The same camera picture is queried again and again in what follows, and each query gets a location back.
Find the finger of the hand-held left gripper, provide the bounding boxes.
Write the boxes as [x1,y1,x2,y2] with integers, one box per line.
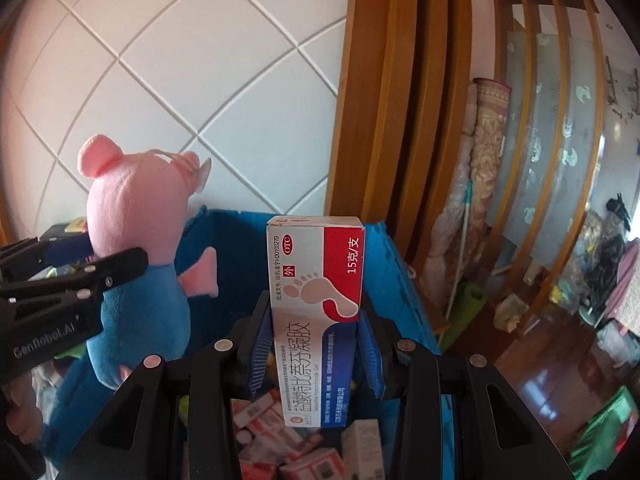
[0,246,150,307]
[0,236,91,281]

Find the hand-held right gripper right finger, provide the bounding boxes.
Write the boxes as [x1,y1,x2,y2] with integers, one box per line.
[357,295,576,480]

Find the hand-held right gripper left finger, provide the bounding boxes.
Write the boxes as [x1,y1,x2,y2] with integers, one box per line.
[57,290,274,480]

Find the pink pig plush blue clothes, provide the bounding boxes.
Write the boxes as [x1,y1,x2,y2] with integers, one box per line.
[42,133,221,471]

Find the white red blue medicine box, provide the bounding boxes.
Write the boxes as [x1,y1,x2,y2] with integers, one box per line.
[266,215,367,428]

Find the blue plastic crate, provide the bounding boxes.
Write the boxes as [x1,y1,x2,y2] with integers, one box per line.
[32,205,442,480]

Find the person's left hand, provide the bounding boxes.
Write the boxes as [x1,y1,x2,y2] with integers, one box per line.
[4,374,40,437]

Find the black flat box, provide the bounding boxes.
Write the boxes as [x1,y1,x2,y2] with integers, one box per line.
[39,224,90,242]

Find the rolled green mat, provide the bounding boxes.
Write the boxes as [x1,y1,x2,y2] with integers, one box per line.
[440,282,488,356]

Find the pile of small medicine boxes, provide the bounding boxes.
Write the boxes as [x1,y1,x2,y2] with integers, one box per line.
[232,392,388,480]

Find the crumpled white tissue pack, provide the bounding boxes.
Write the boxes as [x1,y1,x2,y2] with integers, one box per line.
[495,294,531,331]

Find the rolled pale mat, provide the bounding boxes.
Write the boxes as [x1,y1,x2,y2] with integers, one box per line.
[420,85,478,306]

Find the rolled patterned carpet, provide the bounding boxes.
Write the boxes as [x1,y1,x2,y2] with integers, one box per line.
[452,77,513,281]

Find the green bag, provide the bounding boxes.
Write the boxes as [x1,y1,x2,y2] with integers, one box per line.
[570,385,634,476]

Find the pink cloth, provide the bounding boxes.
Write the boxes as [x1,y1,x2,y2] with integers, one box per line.
[605,240,640,336]

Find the wooden frosted glass door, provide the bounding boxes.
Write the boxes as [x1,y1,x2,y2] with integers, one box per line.
[487,0,608,281]

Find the wooden door frame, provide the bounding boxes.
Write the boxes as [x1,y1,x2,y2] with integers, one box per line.
[325,0,473,271]

